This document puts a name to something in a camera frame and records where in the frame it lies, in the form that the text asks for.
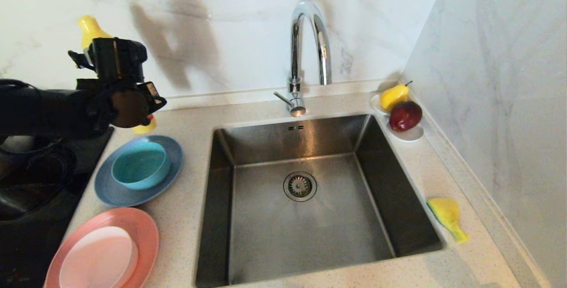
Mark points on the black glass cooktop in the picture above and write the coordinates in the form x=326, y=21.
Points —
x=26, y=252

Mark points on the dark red apple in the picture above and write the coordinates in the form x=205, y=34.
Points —
x=405, y=117

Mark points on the stainless steel sink basin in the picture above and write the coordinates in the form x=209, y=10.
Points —
x=266, y=235

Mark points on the chrome gooseneck faucet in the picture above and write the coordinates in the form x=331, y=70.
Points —
x=295, y=48

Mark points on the teal bowl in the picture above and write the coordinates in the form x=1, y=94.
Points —
x=141, y=166

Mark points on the small light pink plate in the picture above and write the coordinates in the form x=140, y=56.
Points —
x=97, y=259

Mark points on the blue plate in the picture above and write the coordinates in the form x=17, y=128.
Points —
x=108, y=191

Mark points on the yellow pear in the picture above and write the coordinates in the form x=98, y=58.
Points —
x=394, y=96

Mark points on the round metal drain strainer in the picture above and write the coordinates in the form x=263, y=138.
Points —
x=300, y=186

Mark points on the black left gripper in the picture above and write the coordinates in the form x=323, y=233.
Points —
x=117, y=62

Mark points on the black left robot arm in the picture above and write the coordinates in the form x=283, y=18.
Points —
x=44, y=110

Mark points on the small white fruit dish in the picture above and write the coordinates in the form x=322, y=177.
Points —
x=411, y=136

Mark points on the yellow green sponge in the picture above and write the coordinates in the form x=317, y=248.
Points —
x=446, y=212

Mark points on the dish soap bottle yellow cap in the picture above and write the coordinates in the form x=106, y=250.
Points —
x=91, y=29

